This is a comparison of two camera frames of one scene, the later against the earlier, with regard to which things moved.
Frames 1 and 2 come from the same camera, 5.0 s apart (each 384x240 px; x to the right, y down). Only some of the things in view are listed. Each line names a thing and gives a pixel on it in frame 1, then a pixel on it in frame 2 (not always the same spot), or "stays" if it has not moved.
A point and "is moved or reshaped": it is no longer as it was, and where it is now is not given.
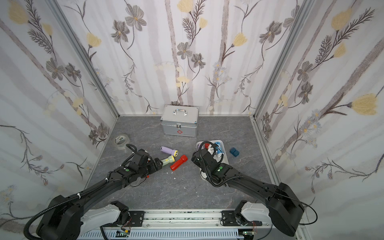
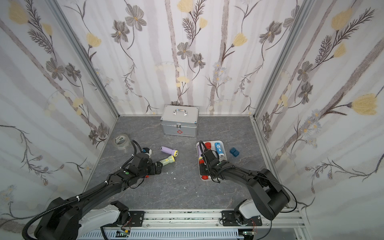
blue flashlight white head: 219,151 stays
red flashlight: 183,159 is moved or reshaped
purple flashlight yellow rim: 173,152 stays
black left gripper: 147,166 stays
